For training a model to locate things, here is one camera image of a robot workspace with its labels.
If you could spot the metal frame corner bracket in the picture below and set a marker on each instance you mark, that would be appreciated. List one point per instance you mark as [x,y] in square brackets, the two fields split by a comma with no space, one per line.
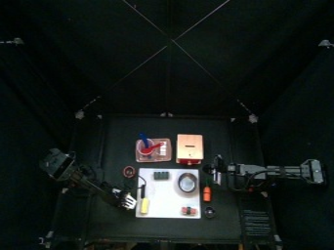
[79,114]
[18,41]
[253,118]
[325,43]

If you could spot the wooden box with red panels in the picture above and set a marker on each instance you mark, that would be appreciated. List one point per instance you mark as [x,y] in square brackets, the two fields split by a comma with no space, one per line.
[190,148]

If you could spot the dark green segmented block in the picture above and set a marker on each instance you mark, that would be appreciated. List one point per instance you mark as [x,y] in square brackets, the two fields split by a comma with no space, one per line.
[162,175]

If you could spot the red topped white block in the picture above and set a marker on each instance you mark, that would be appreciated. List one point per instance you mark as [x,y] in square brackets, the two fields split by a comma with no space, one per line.
[189,210]

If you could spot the small orange toy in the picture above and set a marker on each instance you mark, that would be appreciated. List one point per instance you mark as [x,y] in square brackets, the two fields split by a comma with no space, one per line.
[208,194]

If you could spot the vertical metal frame pole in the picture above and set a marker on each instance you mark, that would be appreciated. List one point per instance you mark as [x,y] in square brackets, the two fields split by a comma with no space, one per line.
[168,78]

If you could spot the blue toy utensil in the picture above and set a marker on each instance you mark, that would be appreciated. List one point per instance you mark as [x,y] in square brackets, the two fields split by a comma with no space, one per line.
[142,136]

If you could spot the red toy utensil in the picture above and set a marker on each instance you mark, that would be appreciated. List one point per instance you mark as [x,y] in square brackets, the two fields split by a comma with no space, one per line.
[156,146]

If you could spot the steel cooking pot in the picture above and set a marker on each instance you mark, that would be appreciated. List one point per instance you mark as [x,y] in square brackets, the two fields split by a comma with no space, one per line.
[188,182]

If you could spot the black printed label sheet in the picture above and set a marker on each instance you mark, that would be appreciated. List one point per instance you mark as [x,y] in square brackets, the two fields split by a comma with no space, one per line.
[257,224]

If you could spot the yellow topped white block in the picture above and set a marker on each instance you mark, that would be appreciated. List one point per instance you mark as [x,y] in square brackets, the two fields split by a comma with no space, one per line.
[145,205]

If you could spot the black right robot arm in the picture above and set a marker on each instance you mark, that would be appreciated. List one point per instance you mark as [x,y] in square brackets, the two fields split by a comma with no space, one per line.
[278,170]

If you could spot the small black round object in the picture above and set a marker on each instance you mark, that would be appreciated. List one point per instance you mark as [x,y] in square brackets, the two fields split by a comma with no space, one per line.
[210,212]

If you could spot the white cutting board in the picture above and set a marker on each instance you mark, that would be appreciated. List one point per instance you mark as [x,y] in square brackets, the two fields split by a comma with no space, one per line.
[168,200]

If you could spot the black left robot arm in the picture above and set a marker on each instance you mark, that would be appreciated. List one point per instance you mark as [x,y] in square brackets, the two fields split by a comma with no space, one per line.
[71,171]

